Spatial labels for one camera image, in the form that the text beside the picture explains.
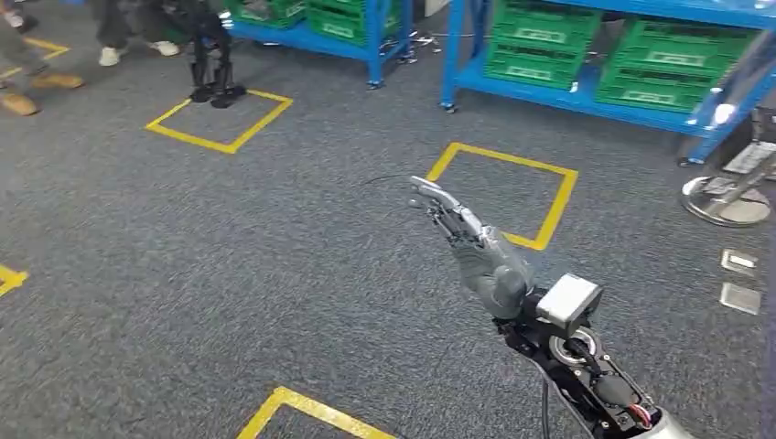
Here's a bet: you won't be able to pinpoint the yellow floor tape square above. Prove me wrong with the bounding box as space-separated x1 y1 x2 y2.
426 142 579 252

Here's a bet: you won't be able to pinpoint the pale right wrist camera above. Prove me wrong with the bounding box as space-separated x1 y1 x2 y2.
535 273 605 338

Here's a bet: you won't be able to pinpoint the blue metal shelf rack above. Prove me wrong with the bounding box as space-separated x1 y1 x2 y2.
439 0 776 168
221 0 415 91

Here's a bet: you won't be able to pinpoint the black humanoid robot legs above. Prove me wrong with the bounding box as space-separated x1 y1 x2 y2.
163 0 249 111

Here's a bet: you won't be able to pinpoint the thin black floor cable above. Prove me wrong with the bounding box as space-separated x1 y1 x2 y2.
362 174 415 187

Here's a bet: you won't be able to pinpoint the metal floor socket cover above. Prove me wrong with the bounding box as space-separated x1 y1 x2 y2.
720 248 760 278
719 282 762 316

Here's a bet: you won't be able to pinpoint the person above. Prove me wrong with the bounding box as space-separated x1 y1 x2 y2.
0 0 38 35
0 21 86 117
91 0 182 68

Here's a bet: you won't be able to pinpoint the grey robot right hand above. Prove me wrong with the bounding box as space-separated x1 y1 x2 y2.
408 176 536 320

